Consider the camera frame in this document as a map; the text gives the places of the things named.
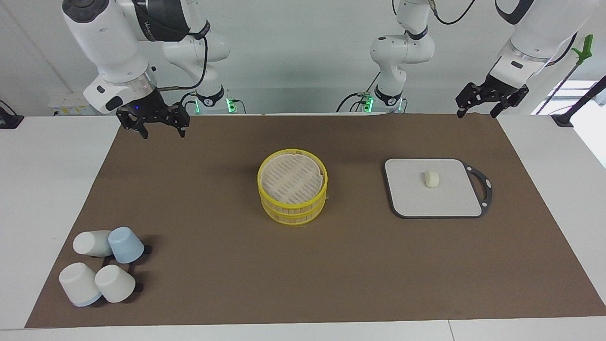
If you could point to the white cup blue rim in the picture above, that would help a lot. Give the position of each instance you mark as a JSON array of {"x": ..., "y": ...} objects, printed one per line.
[{"x": 78, "y": 284}]

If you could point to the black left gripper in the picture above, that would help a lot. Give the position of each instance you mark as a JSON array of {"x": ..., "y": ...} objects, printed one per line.
[{"x": 498, "y": 89}]

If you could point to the light blue cup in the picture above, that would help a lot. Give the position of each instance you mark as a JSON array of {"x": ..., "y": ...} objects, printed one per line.
[{"x": 125, "y": 245}]

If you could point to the plain white cup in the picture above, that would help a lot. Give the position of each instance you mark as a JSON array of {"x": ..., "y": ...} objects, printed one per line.
[{"x": 115, "y": 283}]

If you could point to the black stand with clamp foot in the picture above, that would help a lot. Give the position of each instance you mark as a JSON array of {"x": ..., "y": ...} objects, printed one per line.
[{"x": 580, "y": 102}]

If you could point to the brown table mat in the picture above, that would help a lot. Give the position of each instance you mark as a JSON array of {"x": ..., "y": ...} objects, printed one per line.
[{"x": 213, "y": 237}]

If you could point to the black desk mount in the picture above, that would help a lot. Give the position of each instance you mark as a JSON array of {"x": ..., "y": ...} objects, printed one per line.
[{"x": 8, "y": 119}]

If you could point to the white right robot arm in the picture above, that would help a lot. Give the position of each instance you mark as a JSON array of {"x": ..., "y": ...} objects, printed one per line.
[{"x": 104, "y": 38}]

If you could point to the white wall socket box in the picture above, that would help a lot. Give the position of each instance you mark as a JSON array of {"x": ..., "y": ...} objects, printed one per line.
[{"x": 66, "y": 104}]

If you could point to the yellow bamboo steamer basket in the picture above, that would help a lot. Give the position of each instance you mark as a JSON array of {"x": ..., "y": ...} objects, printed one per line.
[
  {"x": 293, "y": 215},
  {"x": 291, "y": 177}
]

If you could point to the pale grey cup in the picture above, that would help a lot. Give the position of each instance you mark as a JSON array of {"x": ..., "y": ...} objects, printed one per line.
[{"x": 90, "y": 243}]

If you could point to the black cup rack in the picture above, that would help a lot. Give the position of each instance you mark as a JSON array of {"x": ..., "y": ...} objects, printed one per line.
[{"x": 147, "y": 249}]

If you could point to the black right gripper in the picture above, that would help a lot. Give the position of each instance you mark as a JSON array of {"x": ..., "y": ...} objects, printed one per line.
[{"x": 147, "y": 108}]

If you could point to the green clamp on rod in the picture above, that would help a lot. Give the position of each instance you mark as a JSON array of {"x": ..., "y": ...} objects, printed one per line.
[{"x": 586, "y": 47}]

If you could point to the small white steamed bun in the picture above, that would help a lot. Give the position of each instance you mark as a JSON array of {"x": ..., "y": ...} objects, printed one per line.
[{"x": 430, "y": 179}]

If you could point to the grey cutting board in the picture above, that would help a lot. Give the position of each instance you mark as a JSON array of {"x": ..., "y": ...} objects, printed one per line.
[{"x": 426, "y": 203}]

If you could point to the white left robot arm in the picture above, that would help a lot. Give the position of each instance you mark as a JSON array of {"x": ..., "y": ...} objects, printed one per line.
[{"x": 402, "y": 52}]

